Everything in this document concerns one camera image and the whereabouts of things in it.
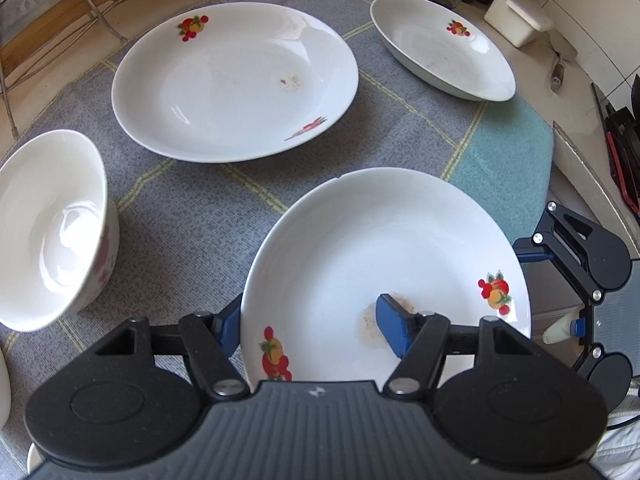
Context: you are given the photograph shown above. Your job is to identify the metal cutting board rack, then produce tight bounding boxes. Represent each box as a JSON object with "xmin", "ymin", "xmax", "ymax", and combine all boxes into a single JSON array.
[{"xmin": 1, "ymin": 0, "xmax": 126, "ymax": 139}]

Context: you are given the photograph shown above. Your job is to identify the grey checked table cloth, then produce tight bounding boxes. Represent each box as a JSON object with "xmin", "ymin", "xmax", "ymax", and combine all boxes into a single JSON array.
[{"xmin": 1, "ymin": 0, "xmax": 553, "ymax": 479}]

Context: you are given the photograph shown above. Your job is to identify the white oval fruit plate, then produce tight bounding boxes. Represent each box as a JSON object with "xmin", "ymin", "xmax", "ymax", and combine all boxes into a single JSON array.
[{"xmin": 370, "ymin": 0, "xmax": 516, "ymax": 102}]

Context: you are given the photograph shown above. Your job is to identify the white bowl pink flowers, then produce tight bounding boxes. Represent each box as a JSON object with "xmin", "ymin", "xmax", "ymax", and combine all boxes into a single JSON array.
[{"xmin": 1, "ymin": 129, "xmax": 119, "ymax": 332}]

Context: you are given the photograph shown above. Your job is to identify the white plastic lidded box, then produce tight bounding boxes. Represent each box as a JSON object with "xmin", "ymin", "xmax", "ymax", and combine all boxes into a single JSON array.
[{"xmin": 484, "ymin": 0, "xmax": 554, "ymax": 49}]

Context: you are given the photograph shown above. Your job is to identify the large white fruit plate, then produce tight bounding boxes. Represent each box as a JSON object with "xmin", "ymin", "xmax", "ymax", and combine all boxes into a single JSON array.
[{"xmin": 112, "ymin": 2, "xmax": 359, "ymax": 164}]

